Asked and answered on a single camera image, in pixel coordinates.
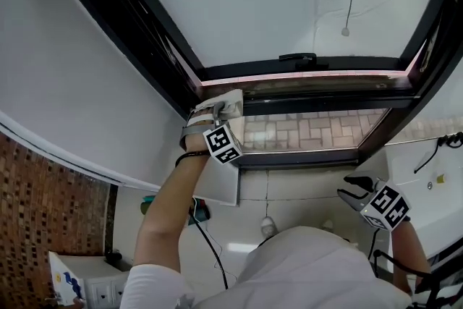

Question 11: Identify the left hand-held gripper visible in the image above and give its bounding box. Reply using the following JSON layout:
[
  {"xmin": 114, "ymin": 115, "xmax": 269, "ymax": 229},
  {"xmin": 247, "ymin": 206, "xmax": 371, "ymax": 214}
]
[{"xmin": 179, "ymin": 101, "xmax": 244, "ymax": 166}]

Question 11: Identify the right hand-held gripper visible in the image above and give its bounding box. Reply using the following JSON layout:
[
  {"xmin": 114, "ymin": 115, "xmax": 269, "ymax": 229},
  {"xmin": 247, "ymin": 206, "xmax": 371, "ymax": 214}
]
[{"xmin": 336, "ymin": 172, "xmax": 412, "ymax": 232}]

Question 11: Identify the beige cleaning cloth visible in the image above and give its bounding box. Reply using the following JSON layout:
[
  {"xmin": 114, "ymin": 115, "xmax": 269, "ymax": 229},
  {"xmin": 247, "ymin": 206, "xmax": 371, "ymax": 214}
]
[{"xmin": 195, "ymin": 89, "xmax": 244, "ymax": 120}]

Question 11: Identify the black framed window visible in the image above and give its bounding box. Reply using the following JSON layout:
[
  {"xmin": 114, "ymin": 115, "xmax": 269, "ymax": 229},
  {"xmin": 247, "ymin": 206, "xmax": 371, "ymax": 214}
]
[{"xmin": 35, "ymin": 0, "xmax": 463, "ymax": 171}]

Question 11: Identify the person's left forearm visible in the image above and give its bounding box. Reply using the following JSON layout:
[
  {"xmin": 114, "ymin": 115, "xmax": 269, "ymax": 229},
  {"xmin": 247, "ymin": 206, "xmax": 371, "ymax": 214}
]
[{"xmin": 133, "ymin": 153, "xmax": 211, "ymax": 271}]

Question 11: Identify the person's right forearm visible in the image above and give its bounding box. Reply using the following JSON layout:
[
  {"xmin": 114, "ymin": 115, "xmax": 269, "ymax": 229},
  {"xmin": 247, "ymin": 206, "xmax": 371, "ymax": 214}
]
[{"xmin": 390, "ymin": 220, "xmax": 431, "ymax": 294}]

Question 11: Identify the person's left hand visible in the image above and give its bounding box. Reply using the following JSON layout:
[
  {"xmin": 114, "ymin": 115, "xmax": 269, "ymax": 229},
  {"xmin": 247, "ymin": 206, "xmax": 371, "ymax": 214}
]
[{"xmin": 186, "ymin": 132, "xmax": 211, "ymax": 156}]

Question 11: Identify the black wristband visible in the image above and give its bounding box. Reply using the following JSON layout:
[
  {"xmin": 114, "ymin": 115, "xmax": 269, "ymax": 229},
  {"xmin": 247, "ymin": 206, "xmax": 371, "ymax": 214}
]
[{"xmin": 175, "ymin": 151, "xmax": 211, "ymax": 168}]

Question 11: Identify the white sink basin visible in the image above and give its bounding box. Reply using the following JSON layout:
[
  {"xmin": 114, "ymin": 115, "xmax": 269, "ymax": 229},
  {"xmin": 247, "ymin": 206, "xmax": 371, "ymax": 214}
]
[{"xmin": 383, "ymin": 135, "xmax": 463, "ymax": 258}]

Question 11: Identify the person's white shirt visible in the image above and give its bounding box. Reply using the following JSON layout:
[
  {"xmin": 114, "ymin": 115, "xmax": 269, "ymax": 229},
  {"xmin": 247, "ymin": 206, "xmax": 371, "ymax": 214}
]
[{"xmin": 121, "ymin": 226, "xmax": 413, "ymax": 309}]

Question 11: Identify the green cleaning bottles pile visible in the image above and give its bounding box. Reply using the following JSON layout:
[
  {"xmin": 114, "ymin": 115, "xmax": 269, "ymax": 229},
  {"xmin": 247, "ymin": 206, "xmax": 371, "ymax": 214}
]
[{"xmin": 140, "ymin": 195, "xmax": 211, "ymax": 225}]

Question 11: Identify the white drawer cabinet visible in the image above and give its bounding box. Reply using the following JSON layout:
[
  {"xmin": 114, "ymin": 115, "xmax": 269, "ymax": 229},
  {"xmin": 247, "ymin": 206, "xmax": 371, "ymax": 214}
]
[{"xmin": 85, "ymin": 271, "xmax": 132, "ymax": 309}]

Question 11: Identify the white carton blue print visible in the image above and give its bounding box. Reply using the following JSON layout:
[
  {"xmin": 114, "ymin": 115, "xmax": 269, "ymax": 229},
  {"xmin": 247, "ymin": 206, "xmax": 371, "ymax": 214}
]
[{"xmin": 48, "ymin": 251, "xmax": 87, "ymax": 308}]

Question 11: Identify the black hand shower hose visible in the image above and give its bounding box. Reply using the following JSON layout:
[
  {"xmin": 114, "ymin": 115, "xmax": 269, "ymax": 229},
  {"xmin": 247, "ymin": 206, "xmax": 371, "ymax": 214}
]
[{"xmin": 414, "ymin": 146, "xmax": 441, "ymax": 174}]

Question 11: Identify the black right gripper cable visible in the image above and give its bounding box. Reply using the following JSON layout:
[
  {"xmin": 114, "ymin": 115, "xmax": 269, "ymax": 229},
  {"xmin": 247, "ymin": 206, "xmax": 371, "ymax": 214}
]
[{"xmin": 368, "ymin": 227, "xmax": 463, "ymax": 309}]

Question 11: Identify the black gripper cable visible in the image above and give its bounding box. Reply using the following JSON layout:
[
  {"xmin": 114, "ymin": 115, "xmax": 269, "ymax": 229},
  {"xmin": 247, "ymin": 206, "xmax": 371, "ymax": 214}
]
[
  {"xmin": 368, "ymin": 227, "xmax": 463, "ymax": 309},
  {"xmin": 187, "ymin": 206, "xmax": 229, "ymax": 290}
]

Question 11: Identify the black window handle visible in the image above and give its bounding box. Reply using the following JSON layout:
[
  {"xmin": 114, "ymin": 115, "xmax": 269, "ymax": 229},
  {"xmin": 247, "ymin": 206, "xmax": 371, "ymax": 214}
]
[{"xmin": 278, "ymin": 52, "xmax": 329, "ymax": 70}]

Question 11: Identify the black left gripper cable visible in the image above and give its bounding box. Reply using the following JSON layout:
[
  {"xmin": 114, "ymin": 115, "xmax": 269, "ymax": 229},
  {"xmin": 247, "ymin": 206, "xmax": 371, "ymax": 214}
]
[{"xmin": 187, "ymin": 206, "xmax": 229, "ymax": 290}]

